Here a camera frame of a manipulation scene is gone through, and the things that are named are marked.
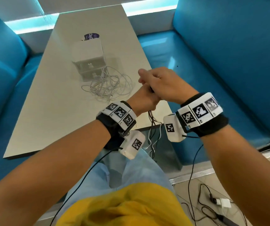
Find cyan light strip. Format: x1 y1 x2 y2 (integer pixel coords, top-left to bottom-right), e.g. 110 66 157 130
4 0 180 35

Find black right camera cord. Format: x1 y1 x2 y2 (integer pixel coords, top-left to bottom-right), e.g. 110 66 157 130
182 135 204 226

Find white table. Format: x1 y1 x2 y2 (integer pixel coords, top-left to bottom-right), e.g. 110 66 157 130
3 4 173 160

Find black cables bundle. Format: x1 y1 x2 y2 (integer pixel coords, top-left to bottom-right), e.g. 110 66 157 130
148 86 161 160

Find white plug adapter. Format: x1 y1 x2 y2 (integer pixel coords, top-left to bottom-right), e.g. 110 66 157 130
216 198 231 209

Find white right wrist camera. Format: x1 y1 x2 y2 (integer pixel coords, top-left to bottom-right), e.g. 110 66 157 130
163 113 187 143

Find black camera cord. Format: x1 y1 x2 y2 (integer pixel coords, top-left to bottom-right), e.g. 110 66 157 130
50 147 124 226
182 135 204 226

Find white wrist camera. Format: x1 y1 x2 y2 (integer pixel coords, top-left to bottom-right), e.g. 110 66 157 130
163 113 187 143
118 130 146 160

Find person's left hand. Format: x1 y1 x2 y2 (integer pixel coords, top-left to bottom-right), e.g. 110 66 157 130
126 83 161 117

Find black left camera cord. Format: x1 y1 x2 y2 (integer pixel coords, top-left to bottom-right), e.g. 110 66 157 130
50 147 124 226

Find blue leather sofa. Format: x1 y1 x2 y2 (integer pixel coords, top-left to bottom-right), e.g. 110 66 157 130
0 4 66 195
137 0 270 166

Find black marker-tagged left wristband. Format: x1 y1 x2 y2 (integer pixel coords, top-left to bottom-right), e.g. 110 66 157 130
96 100 137 151

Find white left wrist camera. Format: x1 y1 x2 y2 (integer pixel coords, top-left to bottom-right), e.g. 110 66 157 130
118 130 146 160

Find white box with drawers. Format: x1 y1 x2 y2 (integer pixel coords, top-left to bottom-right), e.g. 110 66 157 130
71 39 107 82

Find person's right forearm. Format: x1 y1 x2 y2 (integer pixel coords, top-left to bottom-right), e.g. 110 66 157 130
201 126 270 226

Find person's blue jeans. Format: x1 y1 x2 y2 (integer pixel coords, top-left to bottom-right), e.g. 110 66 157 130
55 148 176 222

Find person's left forearm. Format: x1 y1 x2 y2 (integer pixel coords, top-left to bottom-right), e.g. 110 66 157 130
0 120 112 226

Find black marker-tagged right wristband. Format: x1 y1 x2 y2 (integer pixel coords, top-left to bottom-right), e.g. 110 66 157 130
175 92 229 137

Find person's right hand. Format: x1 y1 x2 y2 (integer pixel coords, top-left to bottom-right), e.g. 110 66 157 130
138 67 199 105

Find cyan vertical wall light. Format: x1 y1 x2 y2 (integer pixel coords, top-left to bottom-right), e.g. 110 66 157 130
32 0 45 15

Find black rectangular hub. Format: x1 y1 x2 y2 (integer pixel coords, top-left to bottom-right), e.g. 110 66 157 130
217 214 240 226

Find round purple sticker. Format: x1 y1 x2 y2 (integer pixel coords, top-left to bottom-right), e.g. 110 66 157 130
82 33 100 41

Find person's yellow shirt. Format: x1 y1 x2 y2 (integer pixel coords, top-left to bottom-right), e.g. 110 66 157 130
56 183 193 226

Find black marker-tagged wristband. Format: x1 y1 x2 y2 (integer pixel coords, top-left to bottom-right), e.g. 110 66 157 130
175 92 229 137
96 100 137 151

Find tangled black floor cables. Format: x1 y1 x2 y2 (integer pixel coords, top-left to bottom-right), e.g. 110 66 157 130
181 183 248 226

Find tangle of white cables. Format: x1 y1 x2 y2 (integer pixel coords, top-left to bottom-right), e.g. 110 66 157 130
81 66 133 103

